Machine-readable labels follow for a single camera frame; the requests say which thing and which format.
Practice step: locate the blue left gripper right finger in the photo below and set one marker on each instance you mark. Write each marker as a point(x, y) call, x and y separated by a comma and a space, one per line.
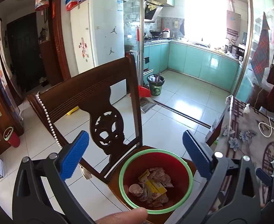
point(200, 153)

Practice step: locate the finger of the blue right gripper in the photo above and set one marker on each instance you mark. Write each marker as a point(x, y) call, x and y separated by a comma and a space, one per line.
point(265, 178)

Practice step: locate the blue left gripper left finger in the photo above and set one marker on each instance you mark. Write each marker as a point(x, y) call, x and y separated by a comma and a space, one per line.
point(71, 154)

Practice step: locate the trash inside red bin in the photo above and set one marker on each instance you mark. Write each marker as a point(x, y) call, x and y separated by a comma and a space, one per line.
point(152, 187)

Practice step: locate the teal kitchen cabinets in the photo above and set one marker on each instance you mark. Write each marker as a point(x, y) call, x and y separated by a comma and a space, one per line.
point(210, 67)

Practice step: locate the green kitchen trash bin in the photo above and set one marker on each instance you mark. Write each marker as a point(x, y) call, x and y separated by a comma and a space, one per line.
point(156, 81)

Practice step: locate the left hand thumb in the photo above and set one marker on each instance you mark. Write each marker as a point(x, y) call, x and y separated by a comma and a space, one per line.
point(135, 216)

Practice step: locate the red bin green rim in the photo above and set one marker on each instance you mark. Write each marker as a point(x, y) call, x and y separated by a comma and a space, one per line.
point(180, 170)

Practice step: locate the small red bucket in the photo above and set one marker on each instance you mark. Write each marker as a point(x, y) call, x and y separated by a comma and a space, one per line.
point(11, 137)

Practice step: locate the white tissue on table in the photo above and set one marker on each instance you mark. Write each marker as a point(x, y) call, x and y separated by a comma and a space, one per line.
point(246, 110)

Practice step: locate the grey dustpan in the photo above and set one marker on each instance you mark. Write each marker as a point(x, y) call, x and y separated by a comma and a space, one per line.
point(146, 104)

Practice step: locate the dark wooden chair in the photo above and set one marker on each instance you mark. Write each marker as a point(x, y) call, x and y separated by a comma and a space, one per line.
point(91, 91)

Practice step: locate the red broom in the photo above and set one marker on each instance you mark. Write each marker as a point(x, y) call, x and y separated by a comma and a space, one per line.
point(142, 90)

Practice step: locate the brown hanging handbag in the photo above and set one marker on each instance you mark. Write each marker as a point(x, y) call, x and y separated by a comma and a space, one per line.
point(270, 78)

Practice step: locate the plaid hanging cloth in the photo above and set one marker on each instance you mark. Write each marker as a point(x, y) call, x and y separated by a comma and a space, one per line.
point(260, 58)

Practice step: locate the white rice cooker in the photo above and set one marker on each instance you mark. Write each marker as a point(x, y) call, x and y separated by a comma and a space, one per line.
point(166, 33)

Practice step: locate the black wok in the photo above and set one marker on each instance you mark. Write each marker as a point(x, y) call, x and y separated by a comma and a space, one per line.
point(155, 34)

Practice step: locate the white refrigerator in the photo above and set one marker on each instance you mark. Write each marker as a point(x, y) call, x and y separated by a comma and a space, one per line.
point(98, 32)

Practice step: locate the water heater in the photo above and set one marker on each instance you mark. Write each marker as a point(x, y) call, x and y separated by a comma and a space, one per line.
point(233, 23)

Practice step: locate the range hood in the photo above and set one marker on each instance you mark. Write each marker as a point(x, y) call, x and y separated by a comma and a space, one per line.
point(152, 9)

